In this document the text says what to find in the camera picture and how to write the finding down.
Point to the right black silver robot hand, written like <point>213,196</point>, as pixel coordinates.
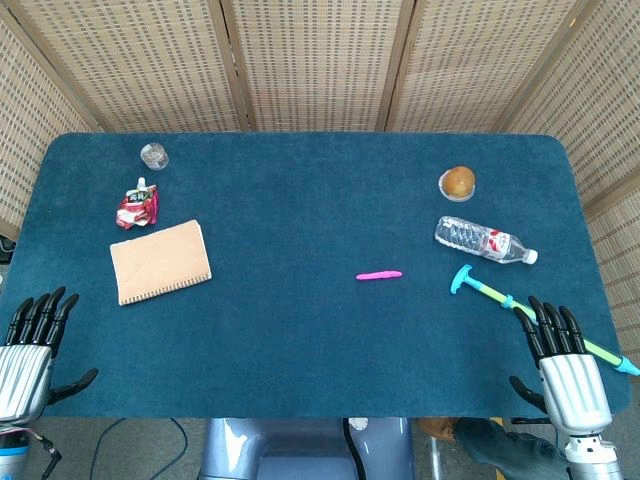
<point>572,385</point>

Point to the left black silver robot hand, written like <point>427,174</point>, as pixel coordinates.
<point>25,370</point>

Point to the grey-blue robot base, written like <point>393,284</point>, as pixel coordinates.
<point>280,450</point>

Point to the blue jeans leg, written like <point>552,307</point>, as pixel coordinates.
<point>500,450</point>

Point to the cyan green toy water pump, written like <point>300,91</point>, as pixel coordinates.
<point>482,291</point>

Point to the brown shoe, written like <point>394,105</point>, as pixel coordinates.
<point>437,430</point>

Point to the tan spiral notebook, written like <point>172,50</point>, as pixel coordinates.
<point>160,262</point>

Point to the clear plastic water bottle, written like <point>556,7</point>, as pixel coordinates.
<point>475,240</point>

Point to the crumpled red drink pouch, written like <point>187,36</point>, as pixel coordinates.
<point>137,207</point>

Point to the brown bun in clear cup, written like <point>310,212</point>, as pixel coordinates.
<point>457,182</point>

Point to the woven bamboo screen panel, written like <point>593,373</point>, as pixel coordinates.
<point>30,125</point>
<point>320,60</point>
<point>600,125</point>
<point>140,60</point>
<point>475,60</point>

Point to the small clear glass jar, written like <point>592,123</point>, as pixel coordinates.
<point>154,156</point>

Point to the blue felt table mat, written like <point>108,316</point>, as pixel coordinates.
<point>300,200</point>

